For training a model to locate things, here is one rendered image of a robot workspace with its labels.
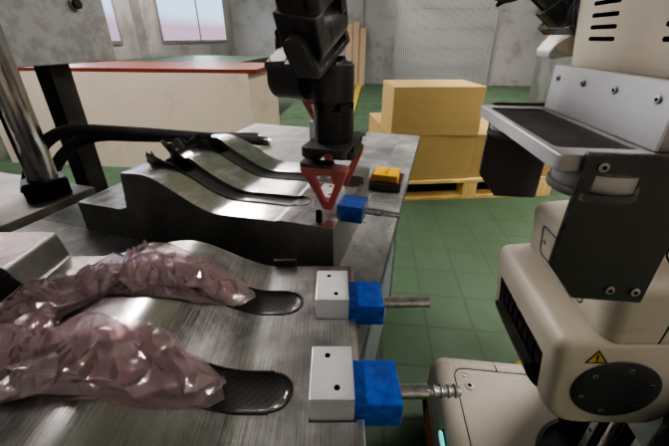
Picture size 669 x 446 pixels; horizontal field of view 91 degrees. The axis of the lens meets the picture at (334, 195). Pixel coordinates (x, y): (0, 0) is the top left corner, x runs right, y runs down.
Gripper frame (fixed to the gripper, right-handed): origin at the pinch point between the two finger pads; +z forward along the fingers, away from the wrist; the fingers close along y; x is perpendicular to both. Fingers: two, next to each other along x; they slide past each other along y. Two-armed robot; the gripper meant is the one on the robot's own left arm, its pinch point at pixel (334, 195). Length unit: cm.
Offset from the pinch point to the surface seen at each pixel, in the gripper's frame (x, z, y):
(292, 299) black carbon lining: 0.2, 5.7, 17.8
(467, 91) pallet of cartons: 31, 11, -203
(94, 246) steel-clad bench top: -41.5, 10.5, 11.2
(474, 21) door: 69, -57, -937
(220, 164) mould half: -25.0, -0.6, -5.8
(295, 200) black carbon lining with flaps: -7.4, 2.5, -1.0
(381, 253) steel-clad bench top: 7.8, 11.0, -2.0
